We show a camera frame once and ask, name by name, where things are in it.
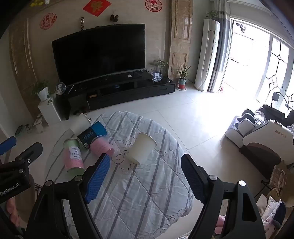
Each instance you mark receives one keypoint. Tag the cardboard box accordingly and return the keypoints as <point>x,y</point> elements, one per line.
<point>281,179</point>

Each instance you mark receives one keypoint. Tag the round red wall decoration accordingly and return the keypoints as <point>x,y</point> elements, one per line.
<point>47,21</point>
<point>152,4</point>

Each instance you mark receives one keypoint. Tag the white printed bag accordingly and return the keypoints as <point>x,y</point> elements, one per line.
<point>270,211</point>

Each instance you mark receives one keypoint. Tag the trailing plant white pot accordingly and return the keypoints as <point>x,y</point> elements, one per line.
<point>43,92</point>

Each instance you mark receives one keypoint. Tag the pink slipper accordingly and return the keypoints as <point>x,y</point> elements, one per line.
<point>12,210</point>
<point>221,224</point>

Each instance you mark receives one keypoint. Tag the potted plant red pot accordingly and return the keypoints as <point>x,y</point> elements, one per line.
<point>183,77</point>

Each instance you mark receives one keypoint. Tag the round photo plate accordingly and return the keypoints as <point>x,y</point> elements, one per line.
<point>60,89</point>
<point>156,76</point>

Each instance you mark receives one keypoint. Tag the black flat television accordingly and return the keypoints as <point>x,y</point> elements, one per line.
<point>98,54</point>

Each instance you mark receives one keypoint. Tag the white brown massage chair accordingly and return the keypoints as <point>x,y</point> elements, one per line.
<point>264,137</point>

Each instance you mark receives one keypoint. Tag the grey window curtain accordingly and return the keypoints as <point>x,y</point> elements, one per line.
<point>221,46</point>

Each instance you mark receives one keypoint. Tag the green pink label canister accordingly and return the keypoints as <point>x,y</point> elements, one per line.
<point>73,158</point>

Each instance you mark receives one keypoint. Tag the pink plastic cup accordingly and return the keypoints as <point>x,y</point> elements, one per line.
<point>101,148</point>

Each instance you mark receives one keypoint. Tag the pinecone wall ornament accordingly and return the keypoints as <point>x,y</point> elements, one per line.
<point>114,18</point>

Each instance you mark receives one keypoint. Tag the sliding glass door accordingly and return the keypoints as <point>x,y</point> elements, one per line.
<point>278,69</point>

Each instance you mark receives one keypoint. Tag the black television stand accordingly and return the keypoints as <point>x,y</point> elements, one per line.
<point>128,88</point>

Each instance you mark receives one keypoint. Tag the red diamond wall decoration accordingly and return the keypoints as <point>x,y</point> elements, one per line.
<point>96,6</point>

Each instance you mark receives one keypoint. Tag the white small cabinet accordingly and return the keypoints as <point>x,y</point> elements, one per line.
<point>49,112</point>

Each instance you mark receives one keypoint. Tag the small leafy potted plant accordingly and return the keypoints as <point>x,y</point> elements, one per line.
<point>160,65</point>

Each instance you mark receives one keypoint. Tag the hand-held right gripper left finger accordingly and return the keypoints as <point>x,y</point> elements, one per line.
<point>98,179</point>

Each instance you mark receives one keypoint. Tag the hanging wall ornament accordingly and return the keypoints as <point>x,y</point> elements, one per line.
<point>82,23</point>

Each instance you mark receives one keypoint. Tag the striped grey quilt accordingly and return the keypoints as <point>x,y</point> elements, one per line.
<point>142,197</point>

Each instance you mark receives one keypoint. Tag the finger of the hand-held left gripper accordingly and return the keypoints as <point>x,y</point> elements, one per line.
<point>32,150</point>
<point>8,144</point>

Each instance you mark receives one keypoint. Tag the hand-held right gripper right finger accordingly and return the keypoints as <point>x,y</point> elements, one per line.
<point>193,181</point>

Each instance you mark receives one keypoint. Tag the white paper cup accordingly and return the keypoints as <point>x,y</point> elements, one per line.
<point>141,149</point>
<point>79,125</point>

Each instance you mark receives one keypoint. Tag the plant atop air conditioner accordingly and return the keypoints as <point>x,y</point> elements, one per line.
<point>211,15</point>

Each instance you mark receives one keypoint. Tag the blue cylindrical canister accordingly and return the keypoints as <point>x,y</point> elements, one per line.
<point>93,135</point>

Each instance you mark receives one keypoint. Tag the white standing air conditioner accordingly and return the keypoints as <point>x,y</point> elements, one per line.
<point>206,55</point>

